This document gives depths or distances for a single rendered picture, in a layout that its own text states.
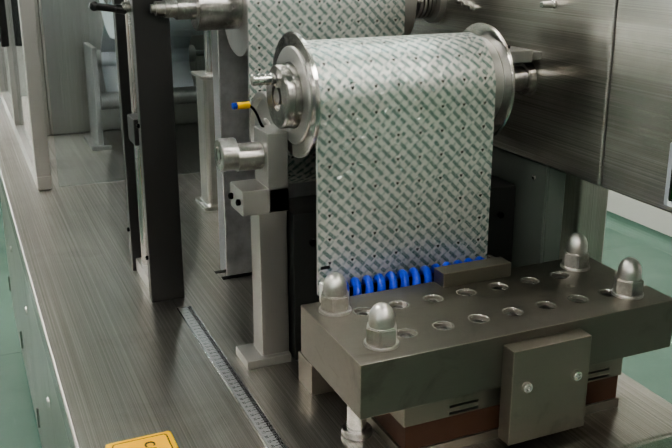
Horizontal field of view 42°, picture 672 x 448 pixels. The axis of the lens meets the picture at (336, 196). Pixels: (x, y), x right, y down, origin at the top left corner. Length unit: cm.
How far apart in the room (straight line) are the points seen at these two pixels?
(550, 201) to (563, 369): 30
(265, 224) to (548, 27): 43
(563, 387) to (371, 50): 43
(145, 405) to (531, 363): 45
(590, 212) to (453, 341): 54
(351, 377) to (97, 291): 62
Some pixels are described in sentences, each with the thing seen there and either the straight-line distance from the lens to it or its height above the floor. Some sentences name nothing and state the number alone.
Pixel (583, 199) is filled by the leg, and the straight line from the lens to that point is 139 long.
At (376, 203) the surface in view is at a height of 113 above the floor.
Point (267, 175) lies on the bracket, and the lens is 106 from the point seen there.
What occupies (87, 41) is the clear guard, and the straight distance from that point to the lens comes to 196.
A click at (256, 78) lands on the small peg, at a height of 127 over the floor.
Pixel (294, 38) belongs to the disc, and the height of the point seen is 132.
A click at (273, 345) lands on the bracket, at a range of 115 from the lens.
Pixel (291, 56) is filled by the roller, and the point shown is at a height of 130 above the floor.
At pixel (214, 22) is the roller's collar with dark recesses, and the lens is 123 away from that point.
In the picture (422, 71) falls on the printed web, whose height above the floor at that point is 128.
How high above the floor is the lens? 143
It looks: 17 degrees down
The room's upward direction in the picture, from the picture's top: straight up
